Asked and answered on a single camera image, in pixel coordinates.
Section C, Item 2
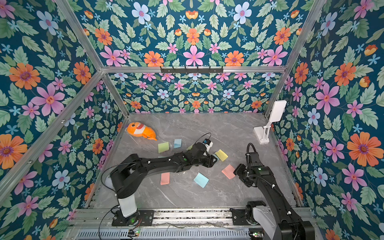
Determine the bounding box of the torn yellow memo page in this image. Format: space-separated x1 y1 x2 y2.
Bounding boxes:
215 150 229 162

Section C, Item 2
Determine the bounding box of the large pink memo pad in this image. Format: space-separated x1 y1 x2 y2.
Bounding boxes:
222 165 236 180

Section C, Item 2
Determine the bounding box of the large blue memo pad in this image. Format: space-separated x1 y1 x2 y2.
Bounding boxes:
194 173 209 188

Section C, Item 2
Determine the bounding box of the torn green memo page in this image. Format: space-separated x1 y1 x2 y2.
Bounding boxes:
158 142 170 154

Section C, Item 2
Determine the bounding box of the torn pink memo page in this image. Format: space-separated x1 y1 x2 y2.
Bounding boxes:
160 173 170 186

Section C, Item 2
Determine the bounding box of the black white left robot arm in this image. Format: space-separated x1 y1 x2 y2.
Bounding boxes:
105 143 218 226

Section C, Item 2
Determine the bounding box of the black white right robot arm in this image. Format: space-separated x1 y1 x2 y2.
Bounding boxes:
234 152 316 240

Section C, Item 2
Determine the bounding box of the white phone stand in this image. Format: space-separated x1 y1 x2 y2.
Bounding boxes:
254 100 287 145

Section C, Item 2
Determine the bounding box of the orange clownfish plush toy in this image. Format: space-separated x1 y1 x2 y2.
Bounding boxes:
126 122 157 141

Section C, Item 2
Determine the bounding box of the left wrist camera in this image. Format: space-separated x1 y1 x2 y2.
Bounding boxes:
203 139 213 152

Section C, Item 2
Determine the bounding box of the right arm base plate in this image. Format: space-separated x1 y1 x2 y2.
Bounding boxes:
230 208 256 226

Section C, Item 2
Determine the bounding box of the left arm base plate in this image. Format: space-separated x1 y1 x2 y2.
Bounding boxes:
112 210 155 227

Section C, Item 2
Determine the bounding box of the black hook rail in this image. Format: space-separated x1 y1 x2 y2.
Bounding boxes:
160 67 224 74

